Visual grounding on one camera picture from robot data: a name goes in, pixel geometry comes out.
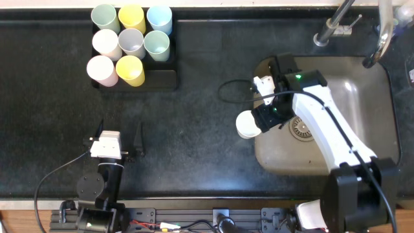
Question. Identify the blue cup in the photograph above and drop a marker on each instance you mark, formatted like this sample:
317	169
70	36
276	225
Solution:
159	16

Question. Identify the yellow cup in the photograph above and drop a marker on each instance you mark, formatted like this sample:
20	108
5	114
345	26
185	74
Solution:
129	67
131	16

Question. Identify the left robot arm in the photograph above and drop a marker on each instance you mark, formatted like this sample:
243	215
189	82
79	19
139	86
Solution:
97	187

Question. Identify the grey cup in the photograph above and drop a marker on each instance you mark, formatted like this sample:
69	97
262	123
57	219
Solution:
130	41

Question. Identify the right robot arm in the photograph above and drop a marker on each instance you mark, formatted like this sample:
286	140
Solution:
323	129

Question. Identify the pink cup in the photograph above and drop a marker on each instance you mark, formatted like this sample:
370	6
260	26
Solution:
100	68

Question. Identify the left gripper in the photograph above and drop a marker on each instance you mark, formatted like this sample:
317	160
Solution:
128	156

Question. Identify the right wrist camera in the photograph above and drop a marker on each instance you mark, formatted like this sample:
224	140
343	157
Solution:
263	89

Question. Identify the green cup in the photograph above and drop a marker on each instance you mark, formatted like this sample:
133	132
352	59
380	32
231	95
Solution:
104	16
156	43

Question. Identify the mounting rail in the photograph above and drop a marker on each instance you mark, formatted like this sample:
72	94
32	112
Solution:
194	217

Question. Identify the black tray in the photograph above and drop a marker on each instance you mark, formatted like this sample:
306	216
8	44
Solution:
161	81

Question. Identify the white cup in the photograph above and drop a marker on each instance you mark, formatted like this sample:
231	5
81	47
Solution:
246	126
105	42

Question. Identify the steel tap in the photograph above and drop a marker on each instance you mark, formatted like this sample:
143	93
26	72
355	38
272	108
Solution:
323	34

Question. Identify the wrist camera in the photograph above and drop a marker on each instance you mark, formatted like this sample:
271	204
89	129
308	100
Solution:
106	145
263	89

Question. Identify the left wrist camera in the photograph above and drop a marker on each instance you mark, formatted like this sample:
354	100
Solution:
106	145

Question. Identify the blue soap bottle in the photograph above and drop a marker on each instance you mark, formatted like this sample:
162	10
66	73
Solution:
405	14

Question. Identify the steel sink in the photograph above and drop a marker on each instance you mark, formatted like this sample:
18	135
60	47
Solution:
372	106

